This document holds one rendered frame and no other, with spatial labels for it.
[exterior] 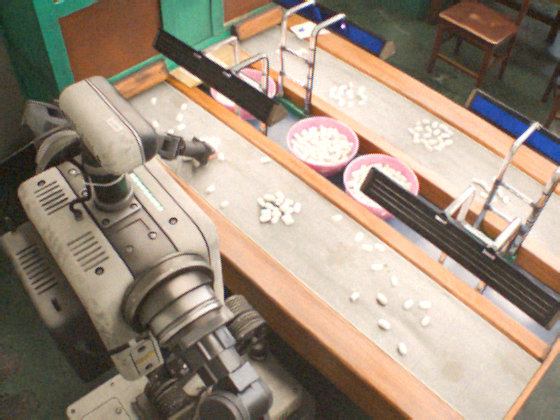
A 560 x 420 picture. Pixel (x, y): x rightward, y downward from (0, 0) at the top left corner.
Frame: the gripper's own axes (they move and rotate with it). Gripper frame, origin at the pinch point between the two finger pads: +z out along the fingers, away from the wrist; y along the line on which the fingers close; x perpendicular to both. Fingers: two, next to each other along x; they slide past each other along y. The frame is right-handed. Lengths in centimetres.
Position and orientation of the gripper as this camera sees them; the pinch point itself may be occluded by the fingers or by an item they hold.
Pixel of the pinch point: (214, 153)
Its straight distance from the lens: 199.3
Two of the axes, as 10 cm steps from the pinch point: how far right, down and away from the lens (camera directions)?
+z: 5.0, 0.1, 8.7
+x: -5.0, 8.2, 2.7
